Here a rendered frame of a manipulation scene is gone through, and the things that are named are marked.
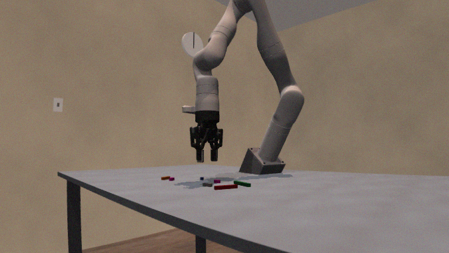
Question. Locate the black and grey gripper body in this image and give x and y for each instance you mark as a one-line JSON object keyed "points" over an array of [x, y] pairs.
{"points": [[207, 119]]}

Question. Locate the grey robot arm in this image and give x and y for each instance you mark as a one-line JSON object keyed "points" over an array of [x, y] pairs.
{"points": [[274, 57]]}

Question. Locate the green rod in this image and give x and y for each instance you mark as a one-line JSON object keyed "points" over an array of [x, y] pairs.
{"points": [[242, 183]]}

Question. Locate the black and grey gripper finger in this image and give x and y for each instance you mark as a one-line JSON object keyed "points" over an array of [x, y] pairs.
{"points": [[218, 136], [194, 133]]}

